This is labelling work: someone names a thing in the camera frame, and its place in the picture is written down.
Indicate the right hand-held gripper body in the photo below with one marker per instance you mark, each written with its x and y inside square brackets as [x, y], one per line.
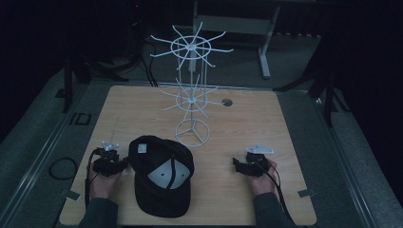
[257, 161]

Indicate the black tripod stand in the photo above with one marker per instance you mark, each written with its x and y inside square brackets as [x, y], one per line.
[328, 95]
[68, 82]

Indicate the white metal table frame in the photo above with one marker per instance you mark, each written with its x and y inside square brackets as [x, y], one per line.
[236, 25]

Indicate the person's left hand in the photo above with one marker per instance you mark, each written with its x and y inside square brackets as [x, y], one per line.
[103, 185]

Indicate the grey tape strip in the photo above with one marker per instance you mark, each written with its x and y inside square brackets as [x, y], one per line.
[72, 195]
[306, 193]

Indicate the black baseball cap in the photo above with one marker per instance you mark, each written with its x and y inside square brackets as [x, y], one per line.
[161, 177]

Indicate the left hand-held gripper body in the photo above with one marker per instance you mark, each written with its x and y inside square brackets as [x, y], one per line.
[106, 158]

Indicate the black rectangular floor frame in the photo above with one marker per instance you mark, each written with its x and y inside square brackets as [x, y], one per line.
[76, 119]

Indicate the person's right hand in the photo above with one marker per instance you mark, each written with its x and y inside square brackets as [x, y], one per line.
[264, 183]

